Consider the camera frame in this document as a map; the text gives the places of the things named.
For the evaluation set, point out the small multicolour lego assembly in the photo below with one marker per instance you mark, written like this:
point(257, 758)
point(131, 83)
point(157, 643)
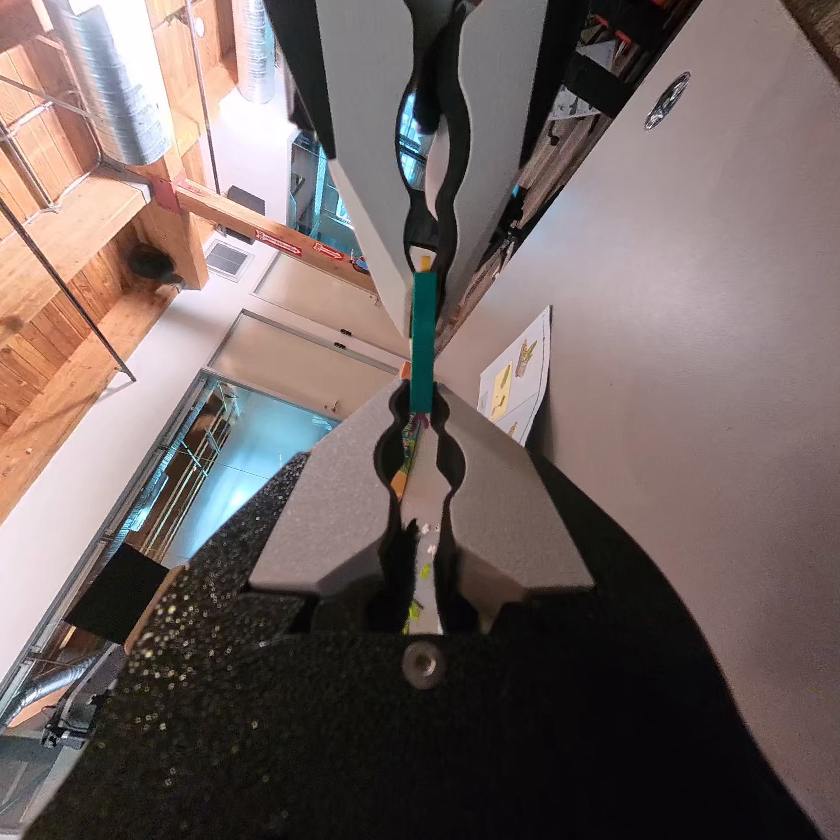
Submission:
point(424, 341)

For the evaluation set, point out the narrow silver air duct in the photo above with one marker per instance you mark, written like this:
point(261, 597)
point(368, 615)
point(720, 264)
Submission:
point(256, 46)

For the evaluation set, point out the lego instruction booklet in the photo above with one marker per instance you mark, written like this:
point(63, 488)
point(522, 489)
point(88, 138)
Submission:
point(518, 387)

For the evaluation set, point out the frosted glass door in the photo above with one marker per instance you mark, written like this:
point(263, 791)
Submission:
point(295, 361)

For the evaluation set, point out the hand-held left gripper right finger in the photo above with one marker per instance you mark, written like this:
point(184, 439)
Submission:
point(518, 531)

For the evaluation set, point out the wooden ceiling beam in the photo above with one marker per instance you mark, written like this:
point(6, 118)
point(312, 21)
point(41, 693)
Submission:
point(275, 236)

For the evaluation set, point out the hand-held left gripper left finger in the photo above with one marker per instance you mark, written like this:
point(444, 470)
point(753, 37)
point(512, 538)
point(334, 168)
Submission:
point(315, 525)

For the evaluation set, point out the white wall vent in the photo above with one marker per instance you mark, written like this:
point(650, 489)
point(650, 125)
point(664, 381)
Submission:
point(229, 260)

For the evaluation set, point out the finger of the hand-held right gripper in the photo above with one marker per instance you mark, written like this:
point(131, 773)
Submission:
point(499, 98)
point(367, 98)

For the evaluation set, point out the large silver air duct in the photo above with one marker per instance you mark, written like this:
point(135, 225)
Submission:
point(111, 85)

